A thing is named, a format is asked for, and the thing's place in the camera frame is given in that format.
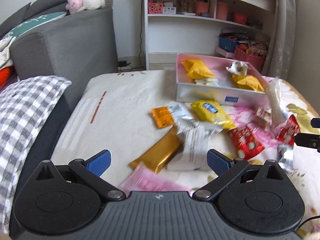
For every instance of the checked grey pillow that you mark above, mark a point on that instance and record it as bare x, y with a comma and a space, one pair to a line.
25, 107

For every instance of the small brown cookie packet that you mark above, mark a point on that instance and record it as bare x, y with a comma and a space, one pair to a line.
262, 117

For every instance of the pale yellow snack packet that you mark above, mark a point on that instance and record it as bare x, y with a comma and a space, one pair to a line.
212, 82

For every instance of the pink cardboard box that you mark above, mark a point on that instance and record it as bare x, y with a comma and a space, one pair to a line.
224, 91

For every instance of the clear long snack bag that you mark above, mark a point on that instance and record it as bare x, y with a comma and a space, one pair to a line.
279, 113

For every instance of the grey sofa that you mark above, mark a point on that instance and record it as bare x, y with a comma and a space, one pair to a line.
78, 46

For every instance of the teal cushion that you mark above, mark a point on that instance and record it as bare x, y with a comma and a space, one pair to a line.
33, 23

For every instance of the salmon cup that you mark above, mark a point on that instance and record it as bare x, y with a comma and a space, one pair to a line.
222, 11
201, 8

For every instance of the silver white small packet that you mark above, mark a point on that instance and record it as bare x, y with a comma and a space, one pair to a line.
180, 111

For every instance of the black power adapter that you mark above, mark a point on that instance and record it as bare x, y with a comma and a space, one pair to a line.
123, 63

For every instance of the white text snack bag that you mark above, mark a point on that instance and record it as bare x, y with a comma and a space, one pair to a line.
195, 137

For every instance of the white labelled box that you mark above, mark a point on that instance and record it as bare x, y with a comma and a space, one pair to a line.
169, 10

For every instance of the yellow blue logo snack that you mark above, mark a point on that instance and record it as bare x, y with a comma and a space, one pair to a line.
211, 111

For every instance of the pink floor basket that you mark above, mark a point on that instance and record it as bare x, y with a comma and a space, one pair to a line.
256, 61

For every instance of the salmon cup right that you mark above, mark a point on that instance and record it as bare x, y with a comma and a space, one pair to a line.
222, 11

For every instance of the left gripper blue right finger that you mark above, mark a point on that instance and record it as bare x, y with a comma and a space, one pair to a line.
229, 172

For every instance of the beige curtain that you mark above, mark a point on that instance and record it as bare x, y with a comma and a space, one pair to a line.
279, 55

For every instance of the red folded blanket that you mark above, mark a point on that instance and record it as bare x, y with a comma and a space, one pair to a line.
5, 75

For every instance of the orange yellow snack packet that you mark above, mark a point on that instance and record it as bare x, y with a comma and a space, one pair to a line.
248, 82

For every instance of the pink white plush toy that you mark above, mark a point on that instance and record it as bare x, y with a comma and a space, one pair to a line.
74, 6

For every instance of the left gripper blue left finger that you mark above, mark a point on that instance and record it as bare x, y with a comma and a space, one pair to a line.
90, 170

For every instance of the yellow pillow snack bag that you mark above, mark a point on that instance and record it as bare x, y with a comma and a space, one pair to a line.
196, 69

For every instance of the salmon cup left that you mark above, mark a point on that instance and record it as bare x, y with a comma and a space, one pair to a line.
201, 8

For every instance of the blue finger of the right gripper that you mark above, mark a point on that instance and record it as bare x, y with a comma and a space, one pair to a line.
315, 122
308, 140

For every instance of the gold wrapped bar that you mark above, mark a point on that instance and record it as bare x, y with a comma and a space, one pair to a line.
161, 153

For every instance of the pink snack packet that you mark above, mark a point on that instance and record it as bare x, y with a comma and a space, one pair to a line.
143, 179

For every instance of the blue storage bin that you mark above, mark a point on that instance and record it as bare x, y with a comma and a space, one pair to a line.
228, 44

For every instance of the white bookshelf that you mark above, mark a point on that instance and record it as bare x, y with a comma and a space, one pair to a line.
166, 35

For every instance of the pink perforated pen basket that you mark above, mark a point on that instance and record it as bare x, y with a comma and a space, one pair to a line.
155, 8

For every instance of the white crumpled snack wrapper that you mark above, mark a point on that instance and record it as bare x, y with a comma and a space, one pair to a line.
238, 68

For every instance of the red small basket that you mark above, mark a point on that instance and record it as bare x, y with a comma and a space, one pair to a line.
239, 18

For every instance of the orange small snack packet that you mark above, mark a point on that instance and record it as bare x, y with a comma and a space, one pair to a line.
162, 117

